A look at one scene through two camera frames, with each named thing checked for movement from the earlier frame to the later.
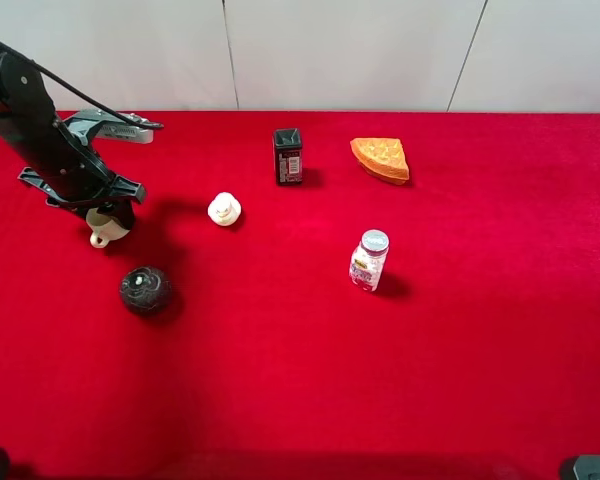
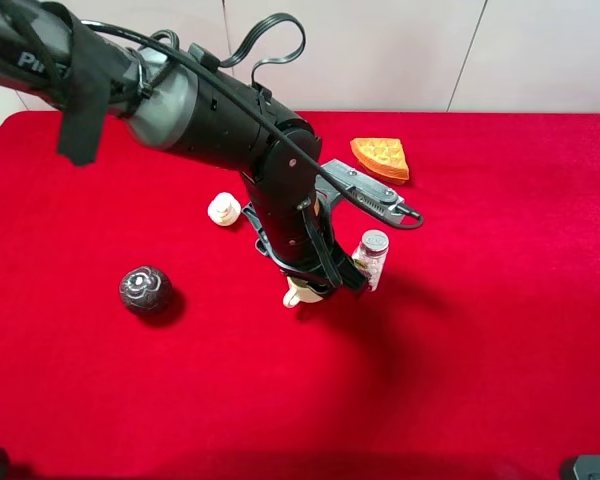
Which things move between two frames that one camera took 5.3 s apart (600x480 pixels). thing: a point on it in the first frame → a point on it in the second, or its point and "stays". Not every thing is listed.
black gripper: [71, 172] → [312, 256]
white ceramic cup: [104, 228] → [295, 295]
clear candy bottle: [368, 259] stays
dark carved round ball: [146, 290] stays
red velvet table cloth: [312, 295] stays
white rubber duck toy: [225, 209] stays
